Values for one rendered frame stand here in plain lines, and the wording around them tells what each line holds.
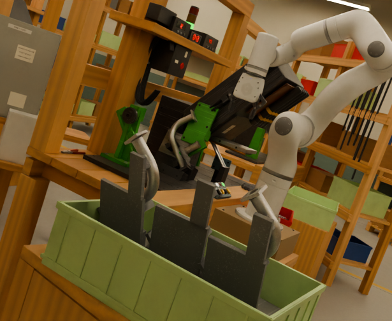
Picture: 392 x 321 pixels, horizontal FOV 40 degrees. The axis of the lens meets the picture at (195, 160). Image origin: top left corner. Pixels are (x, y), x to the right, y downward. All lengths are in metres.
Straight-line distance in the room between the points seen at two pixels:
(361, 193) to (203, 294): 3.91
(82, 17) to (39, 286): 1.15
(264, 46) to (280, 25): 10.02
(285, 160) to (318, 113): 0.21
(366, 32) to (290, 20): 10.17
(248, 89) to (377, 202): 3.36
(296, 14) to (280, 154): 10.21
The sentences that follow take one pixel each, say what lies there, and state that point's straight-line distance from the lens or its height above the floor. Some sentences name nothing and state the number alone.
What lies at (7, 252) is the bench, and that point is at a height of 0.42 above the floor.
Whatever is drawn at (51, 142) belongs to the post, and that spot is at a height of 0.93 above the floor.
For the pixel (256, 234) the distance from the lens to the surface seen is 1.17.
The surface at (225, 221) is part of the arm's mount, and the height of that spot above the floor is 0.92.
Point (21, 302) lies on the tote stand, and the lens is 1.54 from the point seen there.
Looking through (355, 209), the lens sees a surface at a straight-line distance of 5.01.
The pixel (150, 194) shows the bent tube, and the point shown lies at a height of 1.05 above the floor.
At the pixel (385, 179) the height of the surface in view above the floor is 0.82.
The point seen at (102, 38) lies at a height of 1.53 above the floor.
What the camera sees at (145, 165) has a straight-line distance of 1.30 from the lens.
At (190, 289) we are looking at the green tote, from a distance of 1.19.
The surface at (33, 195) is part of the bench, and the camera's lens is 2.32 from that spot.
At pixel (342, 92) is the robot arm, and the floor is 1.49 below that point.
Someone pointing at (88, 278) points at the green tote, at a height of 0.82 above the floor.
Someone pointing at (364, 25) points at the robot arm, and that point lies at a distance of 1.94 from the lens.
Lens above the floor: 1.35
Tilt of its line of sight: 8 degrees down
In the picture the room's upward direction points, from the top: 19 degrees clockwise
